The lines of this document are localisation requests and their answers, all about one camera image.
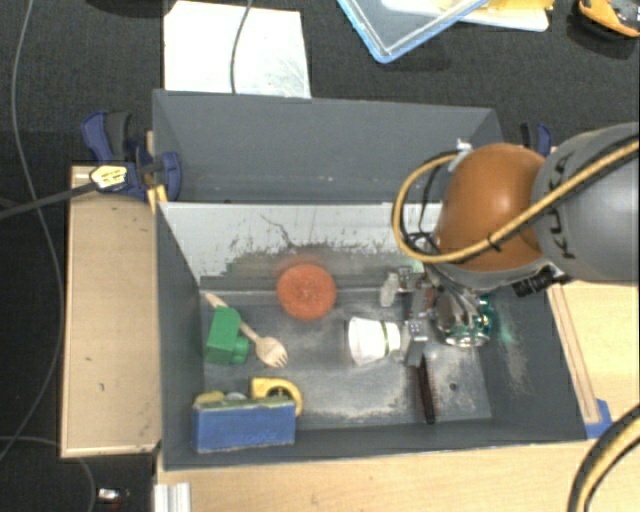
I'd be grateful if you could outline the orange ball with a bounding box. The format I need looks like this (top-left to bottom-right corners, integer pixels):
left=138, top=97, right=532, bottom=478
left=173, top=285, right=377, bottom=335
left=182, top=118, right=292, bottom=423
left=275, top=264, right=338, bottom=322

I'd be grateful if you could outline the grey metal bin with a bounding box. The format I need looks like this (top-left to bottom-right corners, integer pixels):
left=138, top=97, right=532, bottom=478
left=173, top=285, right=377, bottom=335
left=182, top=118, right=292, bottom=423
left=151, top=88, right=589, bottom=472

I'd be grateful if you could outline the white and green cup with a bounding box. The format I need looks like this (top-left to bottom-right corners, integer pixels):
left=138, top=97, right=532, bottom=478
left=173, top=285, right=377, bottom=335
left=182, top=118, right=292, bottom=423
left=346, top=315, right=404, bottom=367

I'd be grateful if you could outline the black cylinder on white bracket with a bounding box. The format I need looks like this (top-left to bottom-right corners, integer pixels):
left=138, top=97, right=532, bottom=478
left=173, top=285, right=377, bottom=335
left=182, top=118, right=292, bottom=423
left=513, top=264, right=572, bottom=299

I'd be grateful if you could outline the green toy block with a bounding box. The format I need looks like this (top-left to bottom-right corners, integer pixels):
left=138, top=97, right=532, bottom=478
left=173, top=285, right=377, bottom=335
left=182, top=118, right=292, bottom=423
left=203, top=306, right=251, bottom=367

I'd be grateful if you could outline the blue sponge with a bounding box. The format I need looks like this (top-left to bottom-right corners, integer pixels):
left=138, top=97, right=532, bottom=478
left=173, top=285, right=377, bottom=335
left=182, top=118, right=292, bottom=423
left=191, top=399, right=298, bottom=454

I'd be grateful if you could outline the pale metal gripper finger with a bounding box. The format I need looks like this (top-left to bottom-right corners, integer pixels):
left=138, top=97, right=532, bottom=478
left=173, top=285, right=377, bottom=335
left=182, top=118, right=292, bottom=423
left=403, top=321, right=431, bottom=367
left=381, top=266, right=417, bottom=308

